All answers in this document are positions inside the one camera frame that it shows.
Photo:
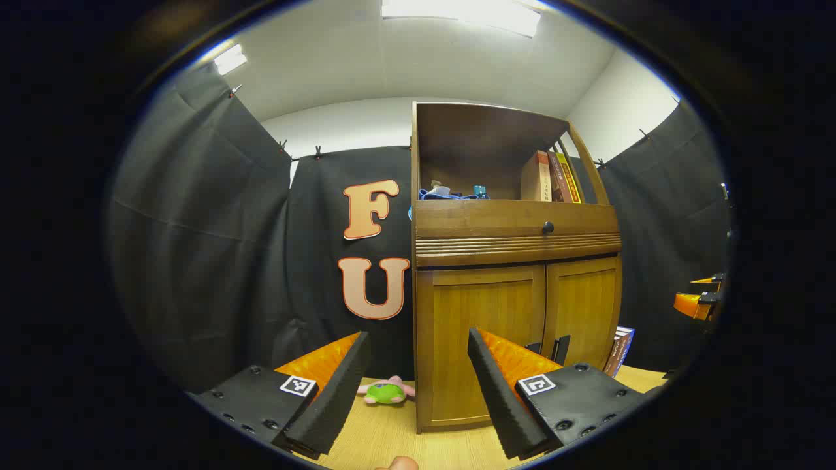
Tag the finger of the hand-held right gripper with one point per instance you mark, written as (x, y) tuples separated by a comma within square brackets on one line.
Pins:
[(704, 281), (691, 305)]

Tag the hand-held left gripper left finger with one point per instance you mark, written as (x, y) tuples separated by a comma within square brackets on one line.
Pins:
[(339, 398)]

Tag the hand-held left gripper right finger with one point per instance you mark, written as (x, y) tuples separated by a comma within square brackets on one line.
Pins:
[(496, 398)]

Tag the wooden cabinet door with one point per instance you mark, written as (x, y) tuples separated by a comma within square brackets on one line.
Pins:
[(457, 326), (588, 307)]

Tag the wooden double-door shoe cabinet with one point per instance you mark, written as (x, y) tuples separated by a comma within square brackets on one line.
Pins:
[(457, 130)]

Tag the green plush toy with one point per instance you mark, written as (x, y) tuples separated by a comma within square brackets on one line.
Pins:
[(385, 393)]

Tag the blue book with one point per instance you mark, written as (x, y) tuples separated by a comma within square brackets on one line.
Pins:
[(627, 343)]

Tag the reddish brown book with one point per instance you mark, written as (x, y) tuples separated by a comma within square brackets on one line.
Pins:
[(560, 183)]

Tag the black backdrop cloth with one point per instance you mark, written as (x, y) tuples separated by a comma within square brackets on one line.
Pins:
[(209, 261)]

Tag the tan book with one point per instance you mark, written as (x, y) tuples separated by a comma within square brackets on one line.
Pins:
[(532, 176)]

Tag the small blue bottle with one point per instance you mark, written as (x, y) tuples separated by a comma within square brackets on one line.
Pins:
[(481, 191)]

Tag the small ceiling light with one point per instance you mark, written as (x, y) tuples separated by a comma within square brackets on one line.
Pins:
[(230, 59)]

